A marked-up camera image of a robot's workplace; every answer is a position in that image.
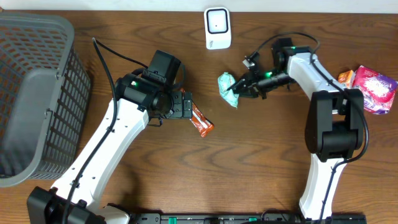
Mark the teal snack packet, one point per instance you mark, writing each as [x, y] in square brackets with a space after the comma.
[224, 82]

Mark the grey plastic mesh basket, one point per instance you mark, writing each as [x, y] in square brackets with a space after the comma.
[45, 91]

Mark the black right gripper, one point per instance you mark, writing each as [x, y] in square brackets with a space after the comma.
[250, 84]

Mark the small orange white packet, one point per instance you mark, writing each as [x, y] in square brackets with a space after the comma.
[347, 78]

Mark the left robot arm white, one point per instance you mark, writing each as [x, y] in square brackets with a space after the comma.
[75, 197]

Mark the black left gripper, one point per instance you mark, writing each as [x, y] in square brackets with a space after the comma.
[185, 104]

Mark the orange snack bar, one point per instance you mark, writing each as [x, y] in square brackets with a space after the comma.
[203, 125]

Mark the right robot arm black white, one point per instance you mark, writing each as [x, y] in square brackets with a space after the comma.
[335, 126]

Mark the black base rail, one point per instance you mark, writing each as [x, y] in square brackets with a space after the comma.
[273, 217]

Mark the purple snack package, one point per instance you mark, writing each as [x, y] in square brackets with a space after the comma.
[378, 90]

